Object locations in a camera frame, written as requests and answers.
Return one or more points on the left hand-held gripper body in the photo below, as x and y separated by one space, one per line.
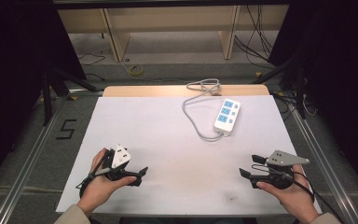
120 157

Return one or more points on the white power strip blue sockets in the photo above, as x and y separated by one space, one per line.
227 116

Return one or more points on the person's left hand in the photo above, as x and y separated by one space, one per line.
97 189

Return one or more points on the aluminium rail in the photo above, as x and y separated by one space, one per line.
326 165
28 161

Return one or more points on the black tripod stand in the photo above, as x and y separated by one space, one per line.
57 82
295 81

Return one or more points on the black curtain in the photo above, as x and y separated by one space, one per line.
338 62
15 62

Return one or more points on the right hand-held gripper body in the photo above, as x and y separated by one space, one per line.
281 158

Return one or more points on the white table cover sheet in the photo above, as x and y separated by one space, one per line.
167 161

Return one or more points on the person's right hand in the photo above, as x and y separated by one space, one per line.
295 199

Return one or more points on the wooden table board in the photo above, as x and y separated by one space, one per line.
155 90

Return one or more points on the light wooden bench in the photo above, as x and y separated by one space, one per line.
174 18

